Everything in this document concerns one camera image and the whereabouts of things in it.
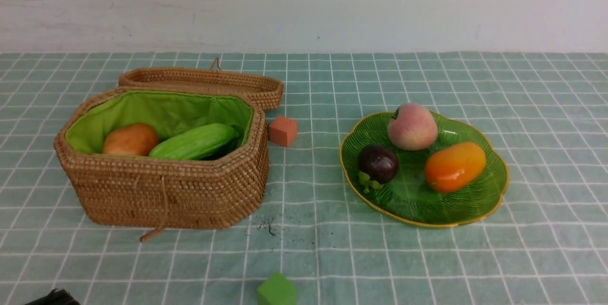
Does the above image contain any purple mangosteen green cap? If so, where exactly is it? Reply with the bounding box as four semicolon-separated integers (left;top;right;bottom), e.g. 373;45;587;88
357;144;400;193

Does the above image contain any green bitter gourd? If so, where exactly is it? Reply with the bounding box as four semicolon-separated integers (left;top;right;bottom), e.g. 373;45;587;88
148;123;239;160

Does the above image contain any pink peach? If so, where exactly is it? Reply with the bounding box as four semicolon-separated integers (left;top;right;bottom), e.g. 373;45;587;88
387;103;438;151

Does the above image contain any orange mango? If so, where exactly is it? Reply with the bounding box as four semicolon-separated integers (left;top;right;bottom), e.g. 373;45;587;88
424;141;486;194

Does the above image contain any brown potato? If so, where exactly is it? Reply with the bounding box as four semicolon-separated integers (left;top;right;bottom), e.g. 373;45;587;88
102;123;160;156

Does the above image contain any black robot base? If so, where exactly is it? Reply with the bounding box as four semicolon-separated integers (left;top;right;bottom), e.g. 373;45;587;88
26;288;80;305

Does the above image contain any orange foam cube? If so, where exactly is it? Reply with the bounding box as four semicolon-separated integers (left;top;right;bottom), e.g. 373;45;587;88
268;115;298;147

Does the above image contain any woven wicker basket lid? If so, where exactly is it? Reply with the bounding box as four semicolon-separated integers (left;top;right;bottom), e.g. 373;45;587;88
119;57;284;110

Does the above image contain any woven wicker basket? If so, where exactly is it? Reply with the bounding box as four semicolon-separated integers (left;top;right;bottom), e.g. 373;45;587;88
54;86;269;231

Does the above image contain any green leaf-shaped glass plate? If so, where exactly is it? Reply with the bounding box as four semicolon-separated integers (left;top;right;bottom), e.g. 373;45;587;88
340;112;510;229

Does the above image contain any green foam cube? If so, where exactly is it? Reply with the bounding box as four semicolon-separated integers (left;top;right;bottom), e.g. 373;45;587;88
257;272;298;305

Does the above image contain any wooden basket toggle clasp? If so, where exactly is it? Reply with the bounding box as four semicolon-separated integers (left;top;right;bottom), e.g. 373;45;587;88
139;176;169;244

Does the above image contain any teal checkered tablecloth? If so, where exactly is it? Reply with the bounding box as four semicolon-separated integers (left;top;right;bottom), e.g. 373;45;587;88
0;52;607;305

